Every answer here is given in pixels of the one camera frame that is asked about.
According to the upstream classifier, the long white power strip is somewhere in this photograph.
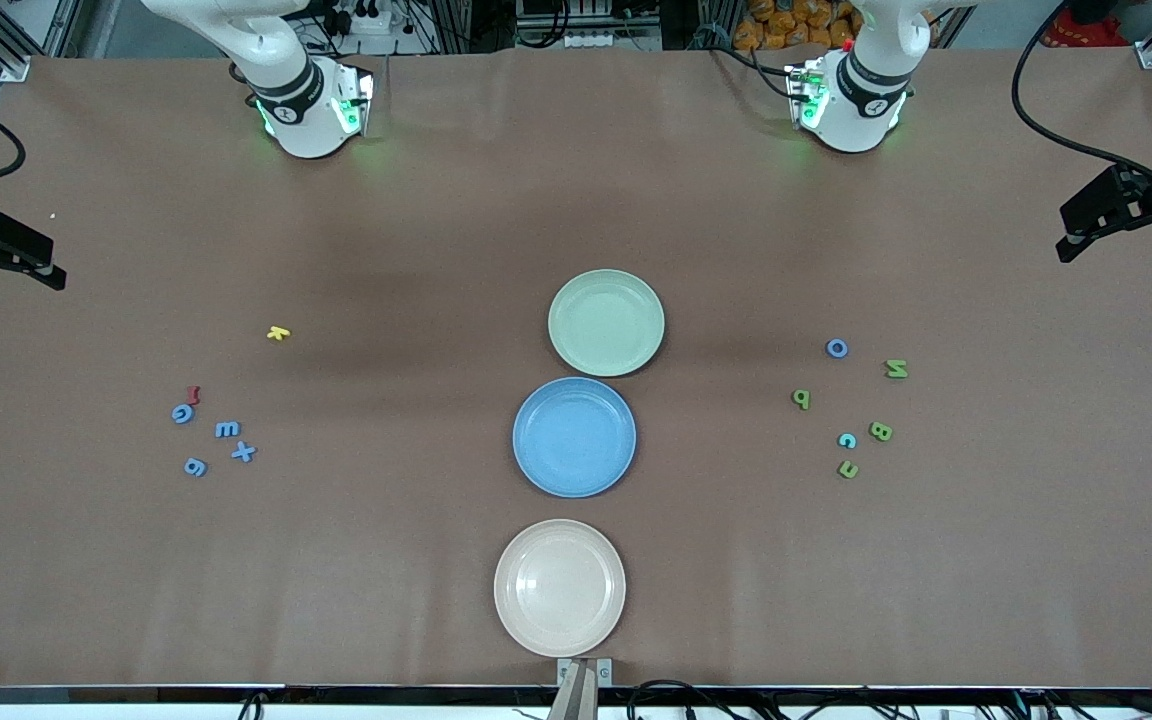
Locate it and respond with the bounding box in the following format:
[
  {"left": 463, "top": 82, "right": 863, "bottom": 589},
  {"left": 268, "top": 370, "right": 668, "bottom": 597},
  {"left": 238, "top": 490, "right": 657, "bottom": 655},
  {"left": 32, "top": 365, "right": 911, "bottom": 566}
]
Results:
[{"left": 564, "top": 28, "right": 662, "bottom": 51}]

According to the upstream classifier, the metal mounting bracket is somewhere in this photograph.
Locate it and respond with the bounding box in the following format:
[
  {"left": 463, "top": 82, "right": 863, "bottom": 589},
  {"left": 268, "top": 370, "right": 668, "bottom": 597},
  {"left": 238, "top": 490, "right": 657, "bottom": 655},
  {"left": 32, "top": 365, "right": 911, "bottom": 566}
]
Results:
[{"left": 556, "top": 657, "right": 614, "bottom": 691}]

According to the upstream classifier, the beige plate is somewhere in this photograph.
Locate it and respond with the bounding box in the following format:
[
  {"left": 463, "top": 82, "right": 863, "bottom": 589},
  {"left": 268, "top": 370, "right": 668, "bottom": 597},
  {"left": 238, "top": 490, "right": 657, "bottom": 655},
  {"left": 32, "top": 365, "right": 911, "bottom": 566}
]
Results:
[{"left": 493, "top": 518, "right": 628, "bottom": 659}]

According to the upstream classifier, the blue plate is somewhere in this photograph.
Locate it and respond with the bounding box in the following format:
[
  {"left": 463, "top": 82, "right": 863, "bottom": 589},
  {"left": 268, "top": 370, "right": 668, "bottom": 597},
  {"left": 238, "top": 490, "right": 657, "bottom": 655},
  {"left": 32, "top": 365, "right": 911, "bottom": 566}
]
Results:
[{"left": 512, "top": 376, "right": 638, "bottom": 499}]

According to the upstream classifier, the red cloth object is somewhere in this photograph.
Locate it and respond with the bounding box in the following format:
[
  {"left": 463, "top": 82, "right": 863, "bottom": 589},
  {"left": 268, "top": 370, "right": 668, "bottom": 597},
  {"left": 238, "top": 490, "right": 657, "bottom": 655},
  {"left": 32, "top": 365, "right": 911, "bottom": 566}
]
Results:
[{"left": 1041, "top": 8, "right": 1129, "bottom": 48}]

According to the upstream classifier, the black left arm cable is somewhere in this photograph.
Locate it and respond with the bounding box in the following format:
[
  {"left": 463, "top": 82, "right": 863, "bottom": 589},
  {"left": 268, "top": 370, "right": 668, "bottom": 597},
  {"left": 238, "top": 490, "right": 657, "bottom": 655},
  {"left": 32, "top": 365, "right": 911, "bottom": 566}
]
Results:
[{"left": 1011, "top": 0, "right": 1152, "bottom": 196}]

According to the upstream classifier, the white power strip with plugs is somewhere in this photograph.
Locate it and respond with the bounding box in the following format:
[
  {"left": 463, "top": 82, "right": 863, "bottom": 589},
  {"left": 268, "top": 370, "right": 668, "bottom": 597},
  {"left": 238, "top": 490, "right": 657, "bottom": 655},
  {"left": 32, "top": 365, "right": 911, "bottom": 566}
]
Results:
[{"left": 331, "top": 0, "right": 392, "bottom": 36}]

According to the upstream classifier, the base connector box green light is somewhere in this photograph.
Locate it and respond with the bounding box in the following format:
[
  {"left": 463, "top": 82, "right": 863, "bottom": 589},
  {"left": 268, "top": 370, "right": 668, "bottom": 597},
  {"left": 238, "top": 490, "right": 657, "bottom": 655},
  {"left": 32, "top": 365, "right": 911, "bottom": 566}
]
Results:
[
  {"left": 785, "top": 60, "right": 830, "bottom": 129},
  {"left": 332, "top": 66, "right": 376, "bottom": 137}
]

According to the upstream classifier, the pale green plate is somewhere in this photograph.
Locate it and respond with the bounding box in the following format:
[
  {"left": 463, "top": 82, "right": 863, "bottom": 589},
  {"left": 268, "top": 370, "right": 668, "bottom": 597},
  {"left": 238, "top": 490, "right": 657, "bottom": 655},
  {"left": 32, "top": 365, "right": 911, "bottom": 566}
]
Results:
[{"left": 547, "top": 269, "right": 666, "bottom": 379}]

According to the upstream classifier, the orange snack bag pile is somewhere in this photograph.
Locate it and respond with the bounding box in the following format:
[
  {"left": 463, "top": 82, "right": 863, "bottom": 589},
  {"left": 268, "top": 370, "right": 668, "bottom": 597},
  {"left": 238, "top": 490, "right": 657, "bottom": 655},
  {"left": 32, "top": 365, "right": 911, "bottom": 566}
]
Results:
[{"left": 733, "top": 0, "right": 862, "bottom": 51}]

